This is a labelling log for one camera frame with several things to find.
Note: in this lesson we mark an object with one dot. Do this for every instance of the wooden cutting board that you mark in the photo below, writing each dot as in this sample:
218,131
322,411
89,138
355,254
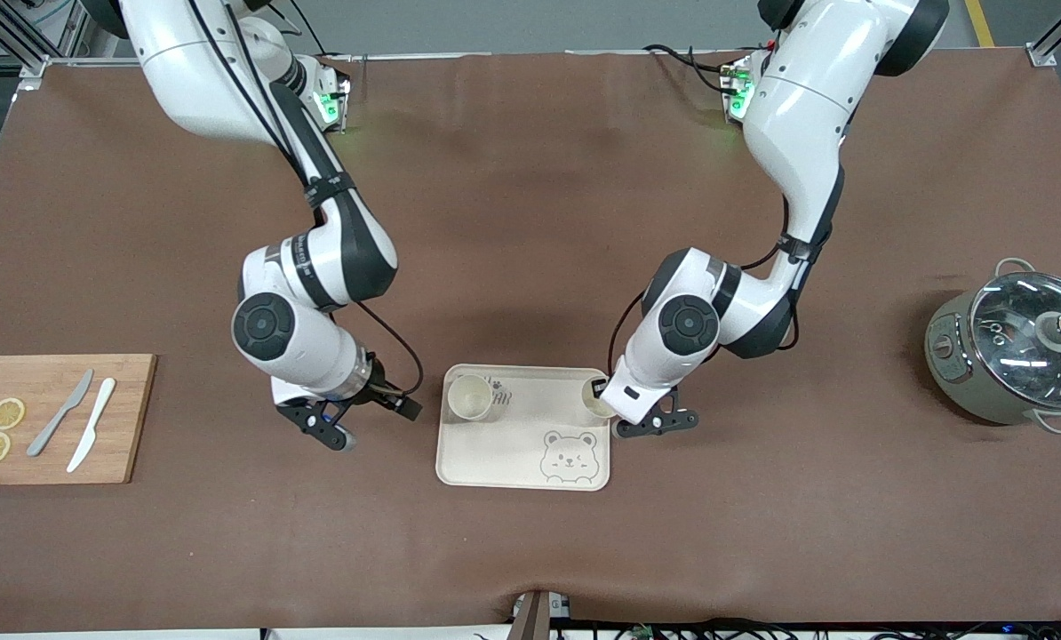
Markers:
131,427

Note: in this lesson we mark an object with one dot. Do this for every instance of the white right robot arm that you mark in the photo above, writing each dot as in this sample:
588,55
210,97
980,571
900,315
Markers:
202,80

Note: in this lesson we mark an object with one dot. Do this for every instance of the glass pot lid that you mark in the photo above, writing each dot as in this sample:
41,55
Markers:
1019,329

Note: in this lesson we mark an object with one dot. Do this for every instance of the white plastic cup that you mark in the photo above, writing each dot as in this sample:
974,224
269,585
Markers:
591,407
470,396

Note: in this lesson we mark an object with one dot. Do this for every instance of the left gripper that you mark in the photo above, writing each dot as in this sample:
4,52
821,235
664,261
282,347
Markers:
599,388

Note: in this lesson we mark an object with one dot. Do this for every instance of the white plastic knife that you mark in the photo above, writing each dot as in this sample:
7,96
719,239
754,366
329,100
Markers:
93,422

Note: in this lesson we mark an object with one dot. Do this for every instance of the cream bear print tray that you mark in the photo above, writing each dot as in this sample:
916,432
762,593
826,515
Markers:
513,444

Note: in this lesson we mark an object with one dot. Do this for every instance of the brown table mat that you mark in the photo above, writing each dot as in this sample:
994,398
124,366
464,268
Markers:
530,222

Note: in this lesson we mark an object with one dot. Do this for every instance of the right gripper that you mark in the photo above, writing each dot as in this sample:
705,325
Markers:
382,392

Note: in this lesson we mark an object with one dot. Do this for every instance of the camera stand at table edge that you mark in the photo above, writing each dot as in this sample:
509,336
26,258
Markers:
538,615

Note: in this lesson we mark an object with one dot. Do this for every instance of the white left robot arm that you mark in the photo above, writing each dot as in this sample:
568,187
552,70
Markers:
797,116

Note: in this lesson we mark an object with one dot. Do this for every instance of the grey plastic knife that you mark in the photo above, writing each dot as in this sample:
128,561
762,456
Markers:
58,416

